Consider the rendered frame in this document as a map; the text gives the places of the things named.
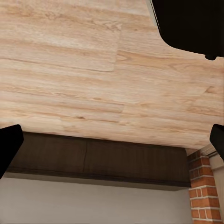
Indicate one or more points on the wood fireplace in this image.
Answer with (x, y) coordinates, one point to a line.
(217, 165)

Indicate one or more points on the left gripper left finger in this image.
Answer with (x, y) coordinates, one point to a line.
(11, 139)

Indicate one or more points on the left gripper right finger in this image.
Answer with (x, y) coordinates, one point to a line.
(217, 139)

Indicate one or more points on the cabinet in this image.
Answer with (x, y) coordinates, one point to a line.
(68, 159)

